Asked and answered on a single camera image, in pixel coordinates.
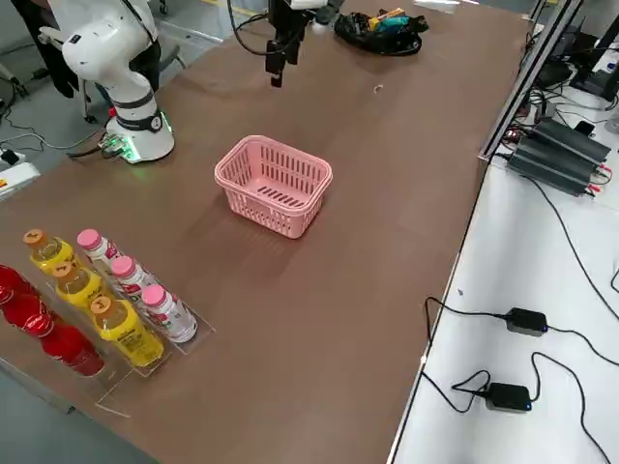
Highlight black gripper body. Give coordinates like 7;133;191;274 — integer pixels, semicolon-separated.
268;0;311;45

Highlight yellow wafer box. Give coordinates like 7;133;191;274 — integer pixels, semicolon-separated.
368;8;405;28

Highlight black plastic bag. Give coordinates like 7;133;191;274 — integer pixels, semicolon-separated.
334;10;430;57

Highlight teal snack packet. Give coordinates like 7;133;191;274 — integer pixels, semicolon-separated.
379;16;413;33

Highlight pink slotted plastic basket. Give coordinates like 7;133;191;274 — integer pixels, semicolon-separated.
214;134;334;241

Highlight pink white drink bottle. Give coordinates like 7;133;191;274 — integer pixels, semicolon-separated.
76;229;123;272
140;283;198;343
109;255;157;305

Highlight white controller box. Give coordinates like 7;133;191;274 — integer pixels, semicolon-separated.
0;161;43;203

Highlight black power box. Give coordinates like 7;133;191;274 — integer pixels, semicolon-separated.
506;139;604;197
529;118;611;165

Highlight clear acrylic bottle shelf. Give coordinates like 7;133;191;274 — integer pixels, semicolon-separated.
0;236;217;420

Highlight yellow packet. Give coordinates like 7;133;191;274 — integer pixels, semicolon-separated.
22;230;81;275

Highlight yellow drink bottle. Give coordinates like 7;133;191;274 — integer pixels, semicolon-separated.
89;295;165;366
50;263;105;308

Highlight black monitor stand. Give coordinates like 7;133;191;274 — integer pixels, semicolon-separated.
569;14;619;102

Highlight white desk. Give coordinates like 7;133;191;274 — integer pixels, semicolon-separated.
386;0;619;464

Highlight red drink bottle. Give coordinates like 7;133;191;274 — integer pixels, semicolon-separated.
0;292;55;338
0;264;33;304
41;322;106;377

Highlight black power adapter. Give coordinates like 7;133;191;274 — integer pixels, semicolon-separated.
506;306;549;336
485;382;533;414

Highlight black base cable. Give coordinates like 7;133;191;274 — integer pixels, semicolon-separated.
66;139;117;160

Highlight aluminium frame post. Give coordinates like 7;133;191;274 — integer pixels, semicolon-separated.
477;0;576;161

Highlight tangled black cables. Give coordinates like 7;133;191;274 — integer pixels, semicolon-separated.
519;76;619;128

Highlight thin black cable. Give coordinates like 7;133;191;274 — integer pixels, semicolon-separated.
424;297;510;345
419;369;492;415
545;324;619;366
530;351;614;464
521;174;619;321

